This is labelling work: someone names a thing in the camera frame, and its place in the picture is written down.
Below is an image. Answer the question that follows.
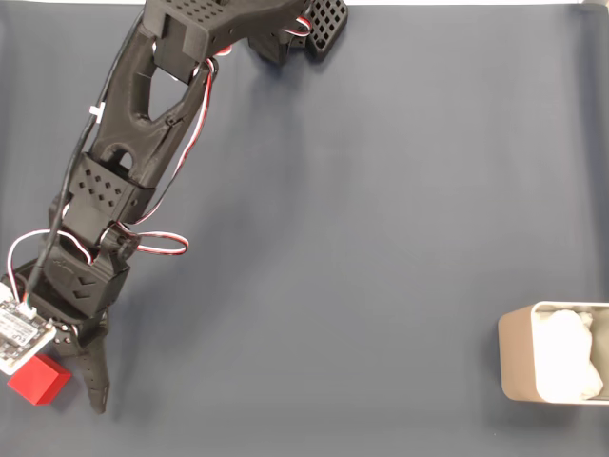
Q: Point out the black camera cable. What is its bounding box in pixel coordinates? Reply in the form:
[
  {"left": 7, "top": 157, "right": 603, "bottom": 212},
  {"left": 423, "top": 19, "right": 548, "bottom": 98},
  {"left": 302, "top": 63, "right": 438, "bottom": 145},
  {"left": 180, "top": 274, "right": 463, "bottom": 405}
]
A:
[{"left": 23, "top": 9, "right": 147, "bottom": 306}]

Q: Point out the white wrist camera board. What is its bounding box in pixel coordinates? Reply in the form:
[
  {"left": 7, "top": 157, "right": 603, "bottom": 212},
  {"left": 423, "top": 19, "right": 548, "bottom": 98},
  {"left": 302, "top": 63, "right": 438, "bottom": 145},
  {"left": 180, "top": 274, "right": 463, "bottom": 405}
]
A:
[{"left": 0, "top": 280, "right": 56, "bottom": 377}]

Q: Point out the red white arm wire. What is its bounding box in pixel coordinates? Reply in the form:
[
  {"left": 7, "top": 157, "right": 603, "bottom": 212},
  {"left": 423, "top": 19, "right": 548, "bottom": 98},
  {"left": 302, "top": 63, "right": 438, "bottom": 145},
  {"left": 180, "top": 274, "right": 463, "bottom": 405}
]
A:
[{"left": 118, "top": 45, "right": 220, "bottom": 258}]

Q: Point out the dark blue mat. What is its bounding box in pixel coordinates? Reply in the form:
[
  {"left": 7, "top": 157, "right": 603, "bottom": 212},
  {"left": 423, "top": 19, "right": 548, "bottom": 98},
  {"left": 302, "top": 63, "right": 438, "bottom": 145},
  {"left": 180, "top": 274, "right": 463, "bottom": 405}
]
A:
[{"left": 0, "top": 3, "right": 609, "bottom": 457}]

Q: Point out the red cube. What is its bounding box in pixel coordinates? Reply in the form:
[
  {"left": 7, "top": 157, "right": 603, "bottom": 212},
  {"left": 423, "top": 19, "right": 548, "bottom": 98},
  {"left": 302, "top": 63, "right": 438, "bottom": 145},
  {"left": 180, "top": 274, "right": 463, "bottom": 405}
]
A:
[{"left": 7, "top": 352, "right": 73, "bottom": 407}]

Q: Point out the beige metal box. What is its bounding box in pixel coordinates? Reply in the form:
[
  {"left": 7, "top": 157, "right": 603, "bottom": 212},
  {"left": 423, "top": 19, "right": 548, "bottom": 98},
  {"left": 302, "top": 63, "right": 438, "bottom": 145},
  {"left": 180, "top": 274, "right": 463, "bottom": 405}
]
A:
[{"left": 498, "top": 301, "right": 609, "bottom": 406}]

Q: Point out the white looped servo wire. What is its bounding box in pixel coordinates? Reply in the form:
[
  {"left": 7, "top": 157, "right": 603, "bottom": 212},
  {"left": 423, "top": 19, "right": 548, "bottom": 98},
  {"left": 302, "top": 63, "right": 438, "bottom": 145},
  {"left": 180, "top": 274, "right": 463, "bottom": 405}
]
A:
[{"left": 7, "top": 229, "right": 94, "bottom": 308}]

